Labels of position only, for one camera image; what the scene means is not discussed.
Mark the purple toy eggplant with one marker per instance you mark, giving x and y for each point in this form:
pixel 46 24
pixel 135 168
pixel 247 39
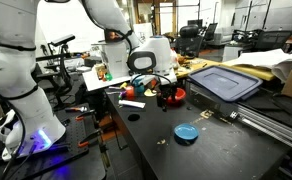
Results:
pixel 121 96

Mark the black mesh chair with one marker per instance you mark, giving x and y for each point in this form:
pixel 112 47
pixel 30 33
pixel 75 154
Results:
pixel 272 40

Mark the white tube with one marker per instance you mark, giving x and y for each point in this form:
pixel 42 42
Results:
pixel 131 104

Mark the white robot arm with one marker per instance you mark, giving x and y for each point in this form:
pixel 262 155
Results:
pixel 19 73

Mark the aluminium frame side table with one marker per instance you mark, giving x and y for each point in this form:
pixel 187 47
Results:
pixel 269 128

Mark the white low cabinet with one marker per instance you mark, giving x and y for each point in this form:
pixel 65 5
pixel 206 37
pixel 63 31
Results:
pixel 232 53

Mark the white paper pile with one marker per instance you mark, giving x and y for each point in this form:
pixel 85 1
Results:
pixel 269 58

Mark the white flat board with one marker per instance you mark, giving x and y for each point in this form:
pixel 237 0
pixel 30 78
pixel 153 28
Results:
pixel 92 83

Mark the red toy mug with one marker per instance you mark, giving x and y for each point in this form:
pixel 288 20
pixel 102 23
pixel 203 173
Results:
pixel 130 93

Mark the blue cup white rim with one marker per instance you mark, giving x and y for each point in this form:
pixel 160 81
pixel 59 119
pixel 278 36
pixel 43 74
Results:
pixel 140 89

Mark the pale yellow plastic saucer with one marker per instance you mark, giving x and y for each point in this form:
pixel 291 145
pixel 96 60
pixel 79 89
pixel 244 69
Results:
pixel 150 93

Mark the black office chair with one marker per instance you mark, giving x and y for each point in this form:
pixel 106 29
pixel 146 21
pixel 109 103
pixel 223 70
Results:
pixel 210 31
pixel 189 31

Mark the black camera stand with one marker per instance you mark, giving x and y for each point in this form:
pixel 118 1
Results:
pixel 62 40

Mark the wooden table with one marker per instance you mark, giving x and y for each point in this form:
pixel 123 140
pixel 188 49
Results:
pixel 199 65

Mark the dark blue bin lid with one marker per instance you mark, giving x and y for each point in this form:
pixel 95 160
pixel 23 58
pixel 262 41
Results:
pixel 224 83

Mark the small green toy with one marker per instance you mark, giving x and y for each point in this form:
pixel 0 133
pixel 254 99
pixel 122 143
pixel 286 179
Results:
pixel 108 77

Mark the blue plastic saucer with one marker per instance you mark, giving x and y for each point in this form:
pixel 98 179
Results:
pixel 186 131

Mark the yellow board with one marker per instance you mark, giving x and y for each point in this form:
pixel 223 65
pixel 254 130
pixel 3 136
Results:
pixel 252 71

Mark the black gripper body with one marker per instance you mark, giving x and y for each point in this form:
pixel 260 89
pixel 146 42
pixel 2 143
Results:
pixel 167 91

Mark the white box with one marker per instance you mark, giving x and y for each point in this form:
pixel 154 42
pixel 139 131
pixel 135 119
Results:
pixel 116 61

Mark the yellow toy banana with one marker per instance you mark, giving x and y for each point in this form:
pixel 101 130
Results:
pixel 123 85

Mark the red plastic bowl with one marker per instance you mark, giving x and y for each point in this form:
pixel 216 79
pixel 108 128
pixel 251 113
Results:
pixel 181 95

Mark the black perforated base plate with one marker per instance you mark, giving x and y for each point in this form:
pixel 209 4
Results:
pixel 69 133

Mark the orange black clamp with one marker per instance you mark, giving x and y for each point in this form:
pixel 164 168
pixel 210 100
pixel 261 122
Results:
pixel 81 117
pixel 83 144

